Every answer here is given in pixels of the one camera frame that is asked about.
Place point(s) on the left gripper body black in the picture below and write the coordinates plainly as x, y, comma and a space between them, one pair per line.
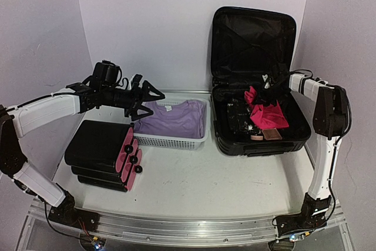
128, 101

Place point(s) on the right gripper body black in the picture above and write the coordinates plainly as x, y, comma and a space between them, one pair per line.
269, 96

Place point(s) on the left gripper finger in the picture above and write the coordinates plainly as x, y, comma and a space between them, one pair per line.
150, 93
136, 114

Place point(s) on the small red item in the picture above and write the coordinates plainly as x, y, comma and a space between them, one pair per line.
265, 117

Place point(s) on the black ribbed hard suitcase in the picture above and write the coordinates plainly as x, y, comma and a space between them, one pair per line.
247, 44

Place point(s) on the purple shirt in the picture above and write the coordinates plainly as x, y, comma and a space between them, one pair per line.
184, 120

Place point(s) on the white perforated plastic basket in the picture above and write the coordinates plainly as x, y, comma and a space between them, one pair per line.
177, 143

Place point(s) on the black white patterned garment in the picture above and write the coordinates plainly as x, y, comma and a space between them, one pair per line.
238, 116

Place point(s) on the black pink small suitcase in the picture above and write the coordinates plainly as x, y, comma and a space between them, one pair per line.
105, 154

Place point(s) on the small round pink tin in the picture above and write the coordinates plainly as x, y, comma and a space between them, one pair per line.
257, 137

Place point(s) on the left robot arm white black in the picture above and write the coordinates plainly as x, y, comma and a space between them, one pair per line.
34, 133

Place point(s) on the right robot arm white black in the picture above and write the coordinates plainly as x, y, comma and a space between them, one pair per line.
332, 120

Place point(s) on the brown leather wallet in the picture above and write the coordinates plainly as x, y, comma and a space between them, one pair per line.
271, 134

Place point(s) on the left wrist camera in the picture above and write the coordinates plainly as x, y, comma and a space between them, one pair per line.
106, 73

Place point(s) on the aluminium front rail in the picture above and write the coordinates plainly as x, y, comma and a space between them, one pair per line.
188, 232

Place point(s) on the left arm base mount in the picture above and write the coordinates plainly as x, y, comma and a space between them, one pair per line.
68, 215

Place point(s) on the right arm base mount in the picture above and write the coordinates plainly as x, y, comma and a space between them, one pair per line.
312, 216

